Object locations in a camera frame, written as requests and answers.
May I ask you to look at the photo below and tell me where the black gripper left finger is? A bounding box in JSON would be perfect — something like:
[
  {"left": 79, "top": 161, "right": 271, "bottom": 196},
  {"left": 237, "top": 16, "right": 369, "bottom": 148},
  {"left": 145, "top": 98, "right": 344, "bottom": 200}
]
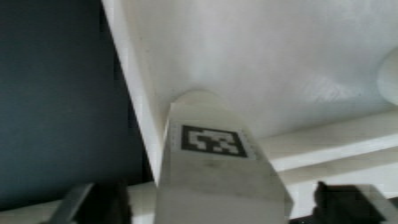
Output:
[{"left": 46, "top": 181, "right": 133, "bottom": 224}]

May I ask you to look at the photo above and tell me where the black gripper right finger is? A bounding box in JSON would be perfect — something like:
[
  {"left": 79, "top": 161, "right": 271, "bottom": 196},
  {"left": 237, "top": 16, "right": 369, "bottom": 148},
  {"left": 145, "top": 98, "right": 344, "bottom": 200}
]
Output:
[{"left": 309, "top": 180, "right": 398, "bottom": 224}]

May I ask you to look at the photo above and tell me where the white table leg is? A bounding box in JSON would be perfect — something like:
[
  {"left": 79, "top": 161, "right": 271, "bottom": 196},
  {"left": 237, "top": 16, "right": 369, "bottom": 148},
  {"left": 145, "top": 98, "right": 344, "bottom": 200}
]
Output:
[{"left": 154, "top": 91, "right": 293, "bottom": 224}]

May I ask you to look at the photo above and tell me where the white square tabletop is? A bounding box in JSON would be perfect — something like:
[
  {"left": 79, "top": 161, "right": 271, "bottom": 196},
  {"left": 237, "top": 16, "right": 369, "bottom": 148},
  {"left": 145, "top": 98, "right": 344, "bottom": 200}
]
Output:
[{"left": 0, "top": 0, "right": 398, "bottom": 224}]

